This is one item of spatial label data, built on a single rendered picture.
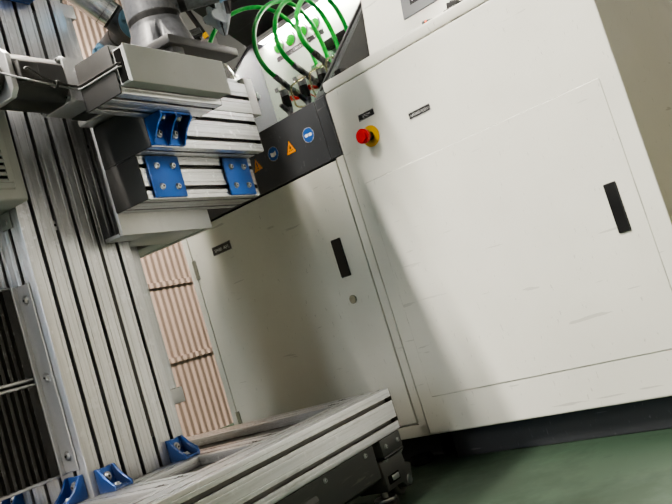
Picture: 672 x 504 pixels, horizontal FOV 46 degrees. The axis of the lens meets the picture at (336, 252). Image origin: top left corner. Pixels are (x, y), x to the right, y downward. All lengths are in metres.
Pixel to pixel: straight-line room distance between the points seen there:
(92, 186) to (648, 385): 1.17
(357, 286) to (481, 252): 0.37
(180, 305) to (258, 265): 2.68
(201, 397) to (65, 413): 3.36
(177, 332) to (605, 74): 3.58
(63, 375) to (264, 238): 0.87
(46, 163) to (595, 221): 1.08
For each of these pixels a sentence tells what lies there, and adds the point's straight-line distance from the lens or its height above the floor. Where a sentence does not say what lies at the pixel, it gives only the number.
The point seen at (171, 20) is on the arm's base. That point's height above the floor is 1.11.
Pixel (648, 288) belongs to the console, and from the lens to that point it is 1.65.
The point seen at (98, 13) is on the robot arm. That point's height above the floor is 1.39.
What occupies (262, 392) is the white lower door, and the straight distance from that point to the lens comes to 2.33.
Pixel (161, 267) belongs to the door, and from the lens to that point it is 4.87.
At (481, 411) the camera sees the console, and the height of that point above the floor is 0.11.
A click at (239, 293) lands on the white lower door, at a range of 2.31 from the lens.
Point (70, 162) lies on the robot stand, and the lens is 1.67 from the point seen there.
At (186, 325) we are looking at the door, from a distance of 4.89.
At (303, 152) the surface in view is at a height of 0.84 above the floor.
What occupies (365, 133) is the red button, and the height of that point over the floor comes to 0.80.
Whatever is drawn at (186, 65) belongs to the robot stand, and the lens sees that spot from 1.53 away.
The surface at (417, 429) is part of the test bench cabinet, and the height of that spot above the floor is 0.09.
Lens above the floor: 0.39
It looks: 5 degrees up
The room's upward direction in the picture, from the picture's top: 17 degrees counter-clockwise
